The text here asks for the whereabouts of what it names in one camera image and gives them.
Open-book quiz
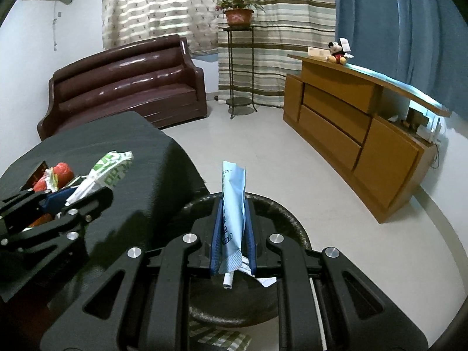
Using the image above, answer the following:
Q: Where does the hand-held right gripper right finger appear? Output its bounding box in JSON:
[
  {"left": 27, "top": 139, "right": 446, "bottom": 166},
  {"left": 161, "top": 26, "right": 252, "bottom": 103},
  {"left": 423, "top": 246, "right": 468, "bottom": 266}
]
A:
[{"left": 245, "top": 194, "right": 428, "bottom": 351}]

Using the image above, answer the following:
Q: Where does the mouse plush toy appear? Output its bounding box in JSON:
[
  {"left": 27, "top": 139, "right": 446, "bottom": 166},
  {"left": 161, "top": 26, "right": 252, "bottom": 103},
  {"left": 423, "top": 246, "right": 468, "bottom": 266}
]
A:
[{"left": 325, "top": 38, "right": 355, "bottom": 66}]

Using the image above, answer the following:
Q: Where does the red plastic bag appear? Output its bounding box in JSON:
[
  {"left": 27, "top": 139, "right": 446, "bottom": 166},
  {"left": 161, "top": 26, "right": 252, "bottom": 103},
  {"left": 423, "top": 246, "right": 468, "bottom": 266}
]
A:
[{"left": 27, "top": 162, "right": 75, "bottom": 227}]

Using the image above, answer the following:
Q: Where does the dark brown packet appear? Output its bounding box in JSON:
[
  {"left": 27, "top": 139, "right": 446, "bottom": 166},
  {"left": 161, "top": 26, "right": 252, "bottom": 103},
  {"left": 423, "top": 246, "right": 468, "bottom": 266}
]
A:
[{"left": 31, "top": 161, "right": 50, "bottom": 188}]

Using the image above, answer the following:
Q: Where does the potted plant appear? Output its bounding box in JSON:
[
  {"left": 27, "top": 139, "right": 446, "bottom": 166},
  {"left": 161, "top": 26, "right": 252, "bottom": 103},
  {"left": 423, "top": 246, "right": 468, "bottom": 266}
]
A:
[{"left": 216, "top": 0, "right": 264, "bottom": 28}]

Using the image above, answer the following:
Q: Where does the dark brown leather sofa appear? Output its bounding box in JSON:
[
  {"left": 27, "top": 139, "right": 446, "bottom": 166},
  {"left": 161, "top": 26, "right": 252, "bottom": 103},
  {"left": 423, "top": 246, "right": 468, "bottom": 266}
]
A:
[{"left": 37, "top": 35, "right": 208, "bottom": 141}]

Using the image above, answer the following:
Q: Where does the light blue paper packet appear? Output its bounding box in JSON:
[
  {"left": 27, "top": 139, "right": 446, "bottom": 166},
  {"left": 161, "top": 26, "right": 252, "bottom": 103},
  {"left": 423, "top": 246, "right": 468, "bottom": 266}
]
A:
[{"left": 217, "top": 160, "right": 248, "bottom": 291}]

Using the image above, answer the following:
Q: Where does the air conditioner cable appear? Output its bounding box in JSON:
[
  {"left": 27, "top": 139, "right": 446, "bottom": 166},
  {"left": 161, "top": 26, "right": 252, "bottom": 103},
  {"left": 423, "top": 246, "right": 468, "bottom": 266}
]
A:
[{"left": 53, "top": 2, "right": 61, "bottom": 52}]

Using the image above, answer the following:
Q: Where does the white device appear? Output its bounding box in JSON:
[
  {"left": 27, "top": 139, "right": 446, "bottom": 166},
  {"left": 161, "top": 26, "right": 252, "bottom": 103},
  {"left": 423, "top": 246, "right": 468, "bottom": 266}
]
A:
[{"left": 419, "top": 124, "right": 441, "bottom": 143}]

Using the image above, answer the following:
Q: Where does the green checkered cloth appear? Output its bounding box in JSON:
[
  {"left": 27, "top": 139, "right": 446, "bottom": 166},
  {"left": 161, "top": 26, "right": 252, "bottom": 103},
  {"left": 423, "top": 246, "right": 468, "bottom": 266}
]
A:
[{"left": 188, "top": 322, "right": 253, "bottom": 351}]

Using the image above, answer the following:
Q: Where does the small brown box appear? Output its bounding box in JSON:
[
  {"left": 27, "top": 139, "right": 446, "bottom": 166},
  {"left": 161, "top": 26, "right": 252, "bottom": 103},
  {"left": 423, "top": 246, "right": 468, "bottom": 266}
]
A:
[{"left": 407, "top": 108, "right": 430, "bottom": 130}]

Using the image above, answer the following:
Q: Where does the striped curtain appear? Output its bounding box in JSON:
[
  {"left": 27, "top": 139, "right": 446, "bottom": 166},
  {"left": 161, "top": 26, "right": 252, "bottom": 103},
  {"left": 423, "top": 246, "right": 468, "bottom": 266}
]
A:
[{"left": 216, "top": 0, "right": 337, "bottom": 108}]

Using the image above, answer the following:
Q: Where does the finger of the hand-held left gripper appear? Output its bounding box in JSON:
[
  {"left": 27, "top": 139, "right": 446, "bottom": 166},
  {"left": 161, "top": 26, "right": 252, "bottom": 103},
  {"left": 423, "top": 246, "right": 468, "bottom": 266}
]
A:
[
  {"left": 0, "top": 186, "right": 113, "bottom": 254},
  {"left": 0, "top": 188, "right": 75, "bottom": 231}
]

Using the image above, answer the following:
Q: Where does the blue curtain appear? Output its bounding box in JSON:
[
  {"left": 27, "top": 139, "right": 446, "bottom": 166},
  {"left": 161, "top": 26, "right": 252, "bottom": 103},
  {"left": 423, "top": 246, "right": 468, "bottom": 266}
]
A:
[{"left": 333, "top": 0, "right": 468, "bottom": 118}]

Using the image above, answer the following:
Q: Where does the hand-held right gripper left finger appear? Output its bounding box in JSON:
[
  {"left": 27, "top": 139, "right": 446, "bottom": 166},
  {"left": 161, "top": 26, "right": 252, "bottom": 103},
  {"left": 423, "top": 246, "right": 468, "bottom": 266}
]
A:
[{"left": 40, "top": 194, "right": 225, "bottom": 351}]

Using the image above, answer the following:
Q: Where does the white paper scrap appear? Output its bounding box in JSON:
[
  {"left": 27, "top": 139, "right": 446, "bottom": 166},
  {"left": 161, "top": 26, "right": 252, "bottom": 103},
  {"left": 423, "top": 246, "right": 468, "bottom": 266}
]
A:
[{"left": 241, "top": 256, "right": 276, "bottom": 288}]

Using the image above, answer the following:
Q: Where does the black metal plant stand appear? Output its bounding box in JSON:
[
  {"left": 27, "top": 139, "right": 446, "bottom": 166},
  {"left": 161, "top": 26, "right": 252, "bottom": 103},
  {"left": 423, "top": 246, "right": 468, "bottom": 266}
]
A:
[{"left": 218, "top": 25, "right": 258, "bottom": 119}]

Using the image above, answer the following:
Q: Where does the beige patterned curtain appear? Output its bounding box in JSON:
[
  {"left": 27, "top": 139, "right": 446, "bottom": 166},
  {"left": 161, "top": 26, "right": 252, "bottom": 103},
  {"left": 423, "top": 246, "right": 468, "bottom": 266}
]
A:
[{"left": 101, "top": 0, "right": 220, "bottom": 54}]

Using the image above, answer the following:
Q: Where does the green and white wrapper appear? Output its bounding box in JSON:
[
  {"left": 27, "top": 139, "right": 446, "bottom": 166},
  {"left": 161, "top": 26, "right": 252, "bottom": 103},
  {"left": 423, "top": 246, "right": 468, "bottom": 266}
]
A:
[{"left": 66, "top": 151, "right": 134, "bottom": 205}]

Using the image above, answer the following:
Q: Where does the black round trash bin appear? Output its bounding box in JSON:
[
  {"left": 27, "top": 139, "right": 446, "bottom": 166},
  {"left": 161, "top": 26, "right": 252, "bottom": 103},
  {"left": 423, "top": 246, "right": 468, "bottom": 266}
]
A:
[{"left": 172, "top": 192, "right": 313, "bottom": 330}]

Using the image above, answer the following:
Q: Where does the wooden cabinet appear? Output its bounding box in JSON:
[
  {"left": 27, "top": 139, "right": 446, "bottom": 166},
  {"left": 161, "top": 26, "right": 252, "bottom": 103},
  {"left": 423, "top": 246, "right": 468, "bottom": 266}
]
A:
[{"left": 283, "top": 53, "right": 452, "bottom": 223}]

